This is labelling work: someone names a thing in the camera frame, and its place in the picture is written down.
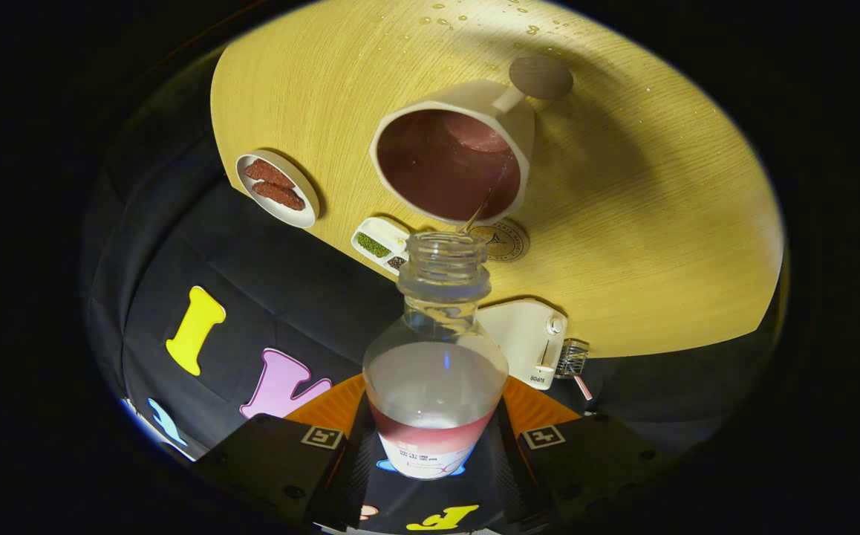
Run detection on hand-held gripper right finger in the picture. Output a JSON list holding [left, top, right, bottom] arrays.
[[495, 375, 668, 532]]

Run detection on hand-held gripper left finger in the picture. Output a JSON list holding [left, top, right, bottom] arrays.
[[196, 374, 375, 532]]

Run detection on clear juice bottle pink label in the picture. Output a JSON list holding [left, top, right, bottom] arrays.
[[362, 231, 509, 481]]

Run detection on round cork coaster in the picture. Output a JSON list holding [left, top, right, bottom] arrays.
[[467, 218, 530, 262]]

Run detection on cream cup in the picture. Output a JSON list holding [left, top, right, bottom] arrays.
[[369, 56, 574, 227]]

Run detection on cream toaster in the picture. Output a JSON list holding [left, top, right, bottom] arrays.
[[477, 298, 568, 391]]

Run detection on white divided bean dish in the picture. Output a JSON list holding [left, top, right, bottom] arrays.
[[351, 216, 411, 276]]

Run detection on white round plate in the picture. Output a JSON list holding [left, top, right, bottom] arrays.
[[235, 149, 320, 229]]

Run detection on wooden table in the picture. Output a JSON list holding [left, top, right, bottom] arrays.
[[209, 0, 785, 359]]

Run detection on red meat piece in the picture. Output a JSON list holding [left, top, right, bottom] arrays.
[[253, 181, 306, 212], [244, 158, 296, 189]]

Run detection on wire mesh holder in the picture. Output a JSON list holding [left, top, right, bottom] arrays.
[[555, 338, 590, 379]]

